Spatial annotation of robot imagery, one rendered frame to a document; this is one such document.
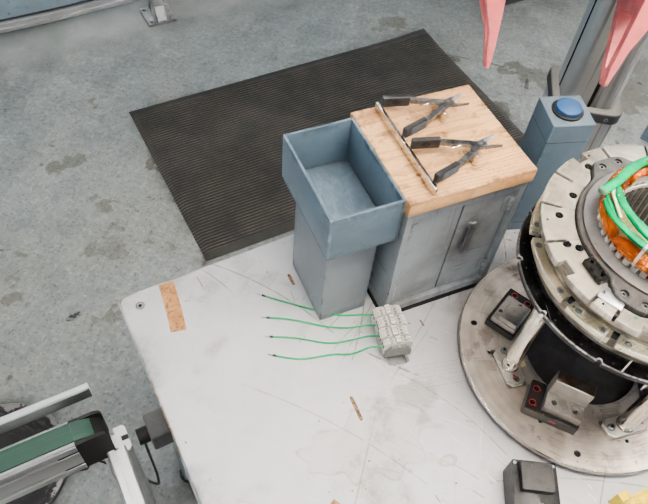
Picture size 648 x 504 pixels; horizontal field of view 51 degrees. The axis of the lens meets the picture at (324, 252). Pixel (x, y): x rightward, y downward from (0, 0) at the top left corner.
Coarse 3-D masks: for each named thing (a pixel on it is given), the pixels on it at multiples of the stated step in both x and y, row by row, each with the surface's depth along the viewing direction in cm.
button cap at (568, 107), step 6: (558, 102) 105; (564, 102) 105; (570, 102) 105; (576, 102) 105; (558, 108) 104; (564, 108) 104; (570, 108) 104; (576, 108) 104; (564, 114) 104; (570, 114) 104; (576, 114) 104
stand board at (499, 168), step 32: (448, 96) 101; (384, 128) 96; (448, 128) 97; (480, 128) 97; (384, 160) 92; (448, 160) 93; (480, 160) 93; (512, 160) 93; (416, 192) 89; (448, 192) 89; (480, 192) 91
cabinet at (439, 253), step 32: (512, 192) 97; (416, 224) 93; (448, 224) 97; (480, 224) 101; (384, 256) 102; (416, 256) 100; (448, 256) 104; (480, 256) 109; (384, 288) 105; (416, 288) 108; (448, 288) 112
